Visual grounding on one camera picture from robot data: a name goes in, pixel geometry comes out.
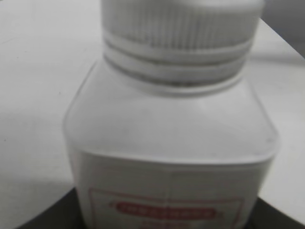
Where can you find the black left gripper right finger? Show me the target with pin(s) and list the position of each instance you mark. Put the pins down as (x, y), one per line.
(268, 217)

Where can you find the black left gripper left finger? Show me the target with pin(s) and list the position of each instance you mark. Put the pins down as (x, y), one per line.
(64, 214)

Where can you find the white square yogurt drink bottle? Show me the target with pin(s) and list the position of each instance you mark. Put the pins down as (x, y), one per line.
(147, 157)

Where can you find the white ribbed screw cap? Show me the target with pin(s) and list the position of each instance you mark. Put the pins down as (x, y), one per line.
(179, 41)

